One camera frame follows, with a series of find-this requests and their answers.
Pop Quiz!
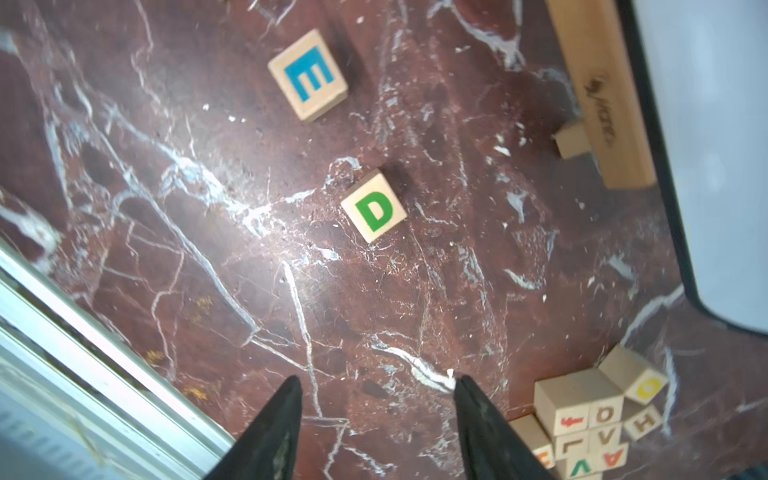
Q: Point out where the aluminium front rail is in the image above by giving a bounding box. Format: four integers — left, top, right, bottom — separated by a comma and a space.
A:
1, 245, 234, 479

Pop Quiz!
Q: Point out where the pile of wooden letter blocks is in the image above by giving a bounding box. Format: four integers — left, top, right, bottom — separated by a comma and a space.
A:
509, 345, 669, 479

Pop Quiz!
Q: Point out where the wooden letter block E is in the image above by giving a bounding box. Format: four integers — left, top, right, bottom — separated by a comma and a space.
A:
268, 29, 348, 122

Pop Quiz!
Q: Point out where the wooden letter block D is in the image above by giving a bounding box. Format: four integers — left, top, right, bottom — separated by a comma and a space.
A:
341, 169, 407, 244

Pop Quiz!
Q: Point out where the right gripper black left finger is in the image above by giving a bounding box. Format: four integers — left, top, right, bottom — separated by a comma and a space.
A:
204, 375, 303, 480

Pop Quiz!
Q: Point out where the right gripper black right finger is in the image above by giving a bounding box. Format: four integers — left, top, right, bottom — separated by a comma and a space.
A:
453, 375, 552, 480

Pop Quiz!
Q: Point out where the wooden board easel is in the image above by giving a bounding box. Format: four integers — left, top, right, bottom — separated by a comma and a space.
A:
546, 0, 657, 190

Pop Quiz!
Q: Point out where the white dry-erase board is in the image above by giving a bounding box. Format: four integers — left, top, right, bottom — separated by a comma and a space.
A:
617, 1, 767, 334

